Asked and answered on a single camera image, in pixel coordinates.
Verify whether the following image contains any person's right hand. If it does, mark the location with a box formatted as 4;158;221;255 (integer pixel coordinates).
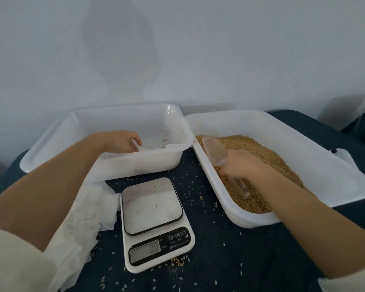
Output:
219;149;273;184

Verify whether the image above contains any person's left hand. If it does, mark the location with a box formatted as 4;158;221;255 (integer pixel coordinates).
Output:
96;131;143;155

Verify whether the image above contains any brown grain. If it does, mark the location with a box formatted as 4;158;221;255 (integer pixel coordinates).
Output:
196;135;305;215

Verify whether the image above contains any clear plastic scoop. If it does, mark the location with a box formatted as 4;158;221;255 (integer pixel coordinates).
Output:
202;136;251;198

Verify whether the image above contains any white plastic tub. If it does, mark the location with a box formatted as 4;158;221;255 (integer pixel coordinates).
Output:
19;103;195;183

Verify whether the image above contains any white tray of grain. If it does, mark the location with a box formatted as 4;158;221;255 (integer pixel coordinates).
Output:
184;109;365;229

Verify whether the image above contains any pile of white bags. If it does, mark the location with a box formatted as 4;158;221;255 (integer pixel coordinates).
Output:
45;182;121;292

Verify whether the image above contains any person's left forearm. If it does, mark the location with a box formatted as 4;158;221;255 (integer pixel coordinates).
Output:
0;135;110;253

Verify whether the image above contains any person's right forearm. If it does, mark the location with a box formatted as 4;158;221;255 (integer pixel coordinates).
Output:
258;170;365;280

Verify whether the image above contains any white digital kitchen scale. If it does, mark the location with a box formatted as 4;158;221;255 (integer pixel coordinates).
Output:
120;177;196;274

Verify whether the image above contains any dark blue tablecloth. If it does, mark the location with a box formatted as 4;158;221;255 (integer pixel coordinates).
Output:
0;109;365;292

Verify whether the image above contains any white sleeve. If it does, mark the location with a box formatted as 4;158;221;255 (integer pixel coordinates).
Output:
0;225;57;292
318;261;365;292

